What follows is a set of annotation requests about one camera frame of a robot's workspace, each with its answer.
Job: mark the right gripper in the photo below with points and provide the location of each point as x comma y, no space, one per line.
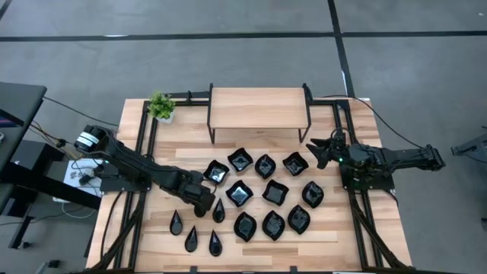
338,152

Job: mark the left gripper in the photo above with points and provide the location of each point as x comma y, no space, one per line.
190,190

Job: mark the black teardrop mini plate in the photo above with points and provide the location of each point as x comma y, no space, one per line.
191,243
215,246
218,213
176,226

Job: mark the black square wavy plate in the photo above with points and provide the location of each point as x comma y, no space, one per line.
216,173
295,164
240,160
239,194
275,193

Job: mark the black leaf mini plate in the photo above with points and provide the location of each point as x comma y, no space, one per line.
312,195
245,227
298,220
265,166
273,225

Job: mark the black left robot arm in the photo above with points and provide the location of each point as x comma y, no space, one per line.
129,158

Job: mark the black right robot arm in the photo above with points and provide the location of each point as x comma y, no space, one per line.
403,157

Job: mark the wooden shelf black legs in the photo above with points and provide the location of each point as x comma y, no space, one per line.
258,108

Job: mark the small green potted plant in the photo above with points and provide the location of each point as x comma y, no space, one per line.
161,106

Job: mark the black power adapter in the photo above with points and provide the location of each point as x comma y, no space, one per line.
85,179

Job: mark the white printed sheet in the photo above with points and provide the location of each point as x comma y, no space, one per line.
76,171

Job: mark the black tripod stand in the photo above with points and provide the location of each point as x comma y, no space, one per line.
473,146

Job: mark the small black floor box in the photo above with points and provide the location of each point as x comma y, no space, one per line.
53,263

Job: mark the black desk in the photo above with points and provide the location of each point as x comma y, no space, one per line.
19,99

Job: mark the laptop with coloured screen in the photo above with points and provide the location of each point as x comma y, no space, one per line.
7,120

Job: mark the black aluminium table frame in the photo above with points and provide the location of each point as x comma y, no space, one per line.
327,102

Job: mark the black table edge bracket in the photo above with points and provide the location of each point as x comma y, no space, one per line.
293,269
193,269

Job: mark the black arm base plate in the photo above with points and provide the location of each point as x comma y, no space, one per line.
373,185
121,187

